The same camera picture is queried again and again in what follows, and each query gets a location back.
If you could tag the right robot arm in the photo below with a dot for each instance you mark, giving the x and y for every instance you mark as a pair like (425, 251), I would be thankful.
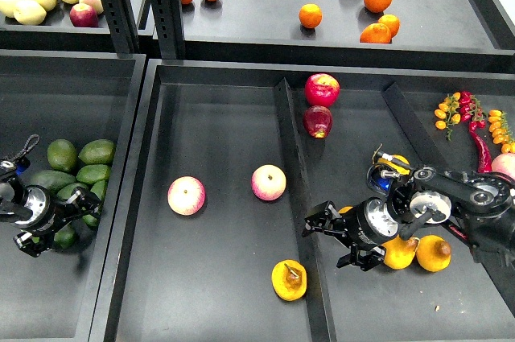
(476, 208)

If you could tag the orange front right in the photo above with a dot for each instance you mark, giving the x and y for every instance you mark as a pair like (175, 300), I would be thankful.
(376, 33)

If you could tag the black perforated post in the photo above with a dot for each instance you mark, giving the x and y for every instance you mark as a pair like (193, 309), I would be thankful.
(169, 28)
(122, 27)

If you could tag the red chili pepper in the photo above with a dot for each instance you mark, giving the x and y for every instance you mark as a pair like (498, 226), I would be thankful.
(483, 152)

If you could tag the dark red apple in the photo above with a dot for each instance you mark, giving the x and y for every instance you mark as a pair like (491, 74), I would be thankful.
(317, 121)

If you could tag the yellow pear lower right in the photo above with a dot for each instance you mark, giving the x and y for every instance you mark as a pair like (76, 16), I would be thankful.
(433, 253)

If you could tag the black perforated post right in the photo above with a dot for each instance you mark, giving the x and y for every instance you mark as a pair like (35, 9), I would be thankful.
(169, 28)

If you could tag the orange cherry tomato vine right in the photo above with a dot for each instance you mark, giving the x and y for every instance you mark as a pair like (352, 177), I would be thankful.
(500, 130)

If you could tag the black upper left shelf tray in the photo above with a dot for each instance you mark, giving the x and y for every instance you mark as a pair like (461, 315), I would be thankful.
(58, 34)

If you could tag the green avocado long left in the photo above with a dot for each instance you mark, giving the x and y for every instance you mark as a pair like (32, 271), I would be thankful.
(52, 180)

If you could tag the pink apple centre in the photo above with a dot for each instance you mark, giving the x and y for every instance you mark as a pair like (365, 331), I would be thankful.
(268, 182)

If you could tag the yellow pear with brown stem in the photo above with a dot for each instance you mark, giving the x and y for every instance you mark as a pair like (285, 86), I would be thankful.
(289, 280)

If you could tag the small orange right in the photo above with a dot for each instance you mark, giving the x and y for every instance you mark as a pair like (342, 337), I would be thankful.
(392, 22)

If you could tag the dark green avocado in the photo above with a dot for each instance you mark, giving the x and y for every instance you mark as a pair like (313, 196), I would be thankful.
(65, 238)

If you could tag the black perforated post left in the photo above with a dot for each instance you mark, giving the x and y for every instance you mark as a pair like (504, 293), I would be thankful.
(122, 27)

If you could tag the orange cherry tomato vine left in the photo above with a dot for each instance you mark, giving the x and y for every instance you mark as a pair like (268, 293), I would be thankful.
(447, 114)

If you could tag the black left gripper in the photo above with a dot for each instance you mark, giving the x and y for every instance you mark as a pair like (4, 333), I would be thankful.
(50, 214)

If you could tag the green avocado second row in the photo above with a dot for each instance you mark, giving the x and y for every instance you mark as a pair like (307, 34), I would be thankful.
(91, 174)

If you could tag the yellow apple front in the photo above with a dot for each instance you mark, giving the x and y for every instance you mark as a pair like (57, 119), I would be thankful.
(29, 12)

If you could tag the black shelf tray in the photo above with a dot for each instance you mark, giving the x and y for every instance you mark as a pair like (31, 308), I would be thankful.
(436, 35)
(58, 34)

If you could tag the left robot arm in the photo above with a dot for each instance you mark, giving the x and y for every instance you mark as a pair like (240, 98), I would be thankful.
(13, 190)

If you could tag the red apple on shelf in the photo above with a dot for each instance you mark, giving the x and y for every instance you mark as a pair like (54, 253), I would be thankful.
(83, 15)

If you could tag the green avocado top left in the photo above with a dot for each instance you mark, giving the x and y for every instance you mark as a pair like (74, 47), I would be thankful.
(62, 156)

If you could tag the yellow pear brown end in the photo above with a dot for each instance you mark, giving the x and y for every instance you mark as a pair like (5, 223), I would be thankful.
(345, 209)

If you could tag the green avocado centre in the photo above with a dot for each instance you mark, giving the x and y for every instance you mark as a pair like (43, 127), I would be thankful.
(66, 192)

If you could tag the green avocado top right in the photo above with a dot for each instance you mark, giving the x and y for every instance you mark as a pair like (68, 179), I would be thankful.
(99, 151)

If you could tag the orange on shelf centre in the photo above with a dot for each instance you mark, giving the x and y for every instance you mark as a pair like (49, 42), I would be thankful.
(310, 15)

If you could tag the black centre tray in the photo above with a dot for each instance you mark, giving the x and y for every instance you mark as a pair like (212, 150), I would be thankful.
(207, 276)

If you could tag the bright red apple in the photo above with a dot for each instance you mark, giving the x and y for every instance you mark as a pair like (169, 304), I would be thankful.
(321, 89)

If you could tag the orange cherry tomato vine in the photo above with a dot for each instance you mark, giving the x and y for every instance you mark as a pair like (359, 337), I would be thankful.
(447, 114)
(500, 130)

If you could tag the pink apple left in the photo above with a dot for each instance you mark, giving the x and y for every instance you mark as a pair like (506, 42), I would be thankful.
(186, 195)

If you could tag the yellow pear lower left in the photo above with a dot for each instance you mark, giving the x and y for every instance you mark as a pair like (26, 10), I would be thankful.
(400, 253)

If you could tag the pink peach right edge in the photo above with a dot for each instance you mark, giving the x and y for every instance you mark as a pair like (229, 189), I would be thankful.
(505, 164)

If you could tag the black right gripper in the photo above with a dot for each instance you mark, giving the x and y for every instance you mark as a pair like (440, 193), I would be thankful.
(361, 228)

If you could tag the red cherry tomato vine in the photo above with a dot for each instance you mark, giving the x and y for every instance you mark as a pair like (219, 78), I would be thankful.
(471, 111)

